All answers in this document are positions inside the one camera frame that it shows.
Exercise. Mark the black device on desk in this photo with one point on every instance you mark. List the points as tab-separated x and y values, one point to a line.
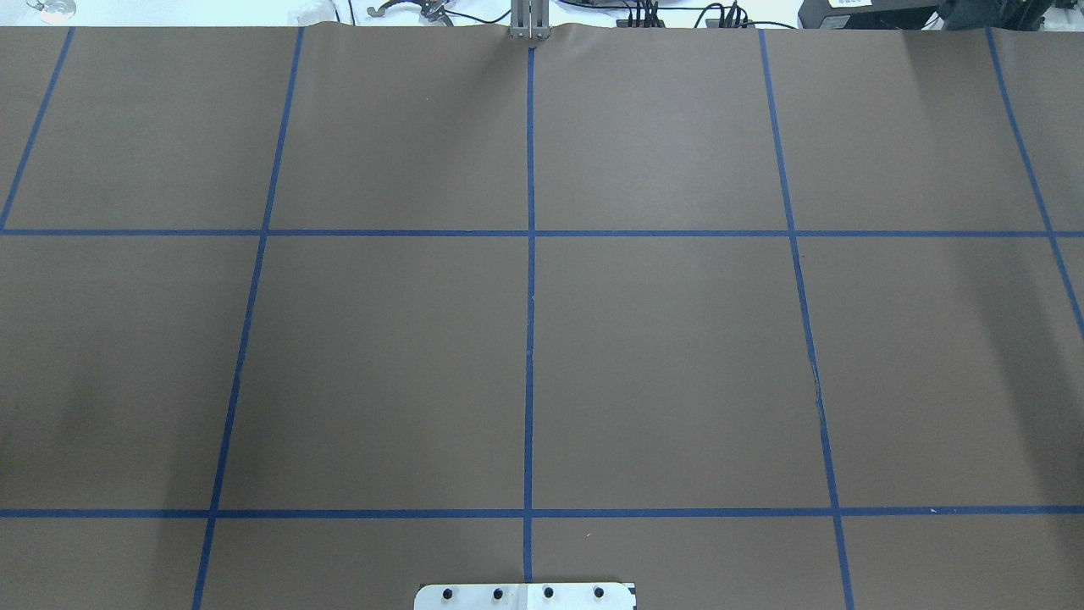
867	15

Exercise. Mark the aluminium profile post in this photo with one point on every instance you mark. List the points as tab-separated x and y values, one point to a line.
530	19

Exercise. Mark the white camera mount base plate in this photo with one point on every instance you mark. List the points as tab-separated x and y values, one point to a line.
559	595

